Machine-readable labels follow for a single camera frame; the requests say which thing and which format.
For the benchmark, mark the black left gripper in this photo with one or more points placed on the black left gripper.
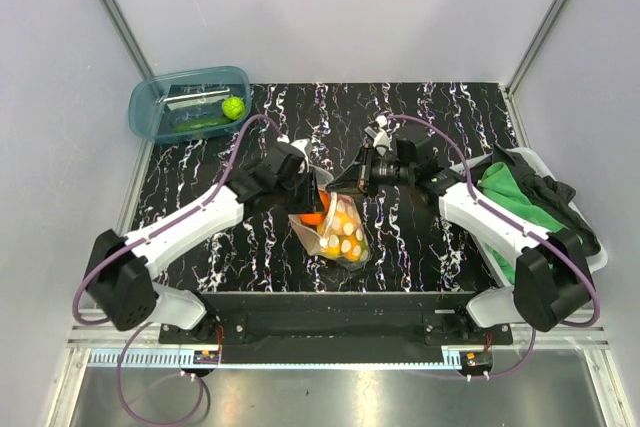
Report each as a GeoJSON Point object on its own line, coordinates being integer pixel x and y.
{"type": "Point", "coordinates": [311, 202]}

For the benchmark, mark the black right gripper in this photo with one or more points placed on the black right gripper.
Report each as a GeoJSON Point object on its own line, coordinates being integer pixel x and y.
{"type": "Point", "coordinates": [352, 180]}

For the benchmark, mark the orange fake fruit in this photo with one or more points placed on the orange fake fruit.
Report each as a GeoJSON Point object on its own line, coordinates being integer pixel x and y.
{"type": "Point", "coordinates": [317, 218]}

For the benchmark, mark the clear polka dot zip bag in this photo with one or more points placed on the clear polka dot zip bag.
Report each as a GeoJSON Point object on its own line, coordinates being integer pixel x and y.
{"type": "Point", "coordinates": [313, 237]}

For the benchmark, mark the yellow fake fruit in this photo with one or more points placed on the yellow fake fruit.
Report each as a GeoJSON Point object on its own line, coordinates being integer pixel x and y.
{"type": "Point", "coordinates": [342, 222]}

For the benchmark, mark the green fake lime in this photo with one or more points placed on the green fake lime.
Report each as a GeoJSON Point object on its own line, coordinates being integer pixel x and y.
{"type": "Point", "coordinates": [233, 108]}

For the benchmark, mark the dark green fake cucumber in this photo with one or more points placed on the dark green fake cucumber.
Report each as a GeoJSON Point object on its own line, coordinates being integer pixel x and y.
{"type": "Point", "coordinates": [202, 123]}

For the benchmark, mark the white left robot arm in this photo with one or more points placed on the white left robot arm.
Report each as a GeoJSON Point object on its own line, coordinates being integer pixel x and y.
{"type": "Point", "coordinates": [122, 270]}

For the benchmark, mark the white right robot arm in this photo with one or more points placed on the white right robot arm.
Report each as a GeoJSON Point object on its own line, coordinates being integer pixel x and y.
{"type": "Point", "coordinates": [552, 278]}

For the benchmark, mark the yellow green fake mango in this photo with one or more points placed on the yellow green fake mango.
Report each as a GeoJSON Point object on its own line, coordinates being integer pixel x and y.
{"type": "Point", "coordinates": [355, 249]}

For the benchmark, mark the yellow fake banana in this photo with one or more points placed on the yellow fake banana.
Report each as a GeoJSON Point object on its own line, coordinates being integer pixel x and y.
{"type": "Point", "coordinates": [336, 246]}

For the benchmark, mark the green cloth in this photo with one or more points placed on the green cloth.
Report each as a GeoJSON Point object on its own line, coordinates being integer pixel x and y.
{"type": "Point", "coordinates": [542, 201]}

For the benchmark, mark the blue transparent plastic container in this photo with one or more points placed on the blue transparent plastic container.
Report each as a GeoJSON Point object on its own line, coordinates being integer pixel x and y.
{"type": "Point", "coordinates": [159, 103]}

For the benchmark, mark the white laundry basket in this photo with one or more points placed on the white laundry basket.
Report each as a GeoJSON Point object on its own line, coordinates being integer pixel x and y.
{"type": "Point", "coordinates": [502, 235]}

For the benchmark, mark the black cloth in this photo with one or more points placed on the black cloth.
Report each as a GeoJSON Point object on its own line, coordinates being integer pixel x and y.
{"type": "Point", "coordinates": [514, 156]}

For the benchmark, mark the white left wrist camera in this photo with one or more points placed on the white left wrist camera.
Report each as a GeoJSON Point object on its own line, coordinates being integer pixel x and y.
{"type": "Point", "coordinates": [302, 145]}

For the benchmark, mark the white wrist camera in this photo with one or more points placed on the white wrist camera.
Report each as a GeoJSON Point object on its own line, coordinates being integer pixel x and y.
{"type": "Point", "coordinates": [377, 136]}
{"type": "Point", "coordinates": [302, 145]}

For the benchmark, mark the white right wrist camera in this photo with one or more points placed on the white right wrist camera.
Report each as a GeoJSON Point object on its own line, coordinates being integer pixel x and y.
{"type": "Point", "coordinates": [377, 136]}

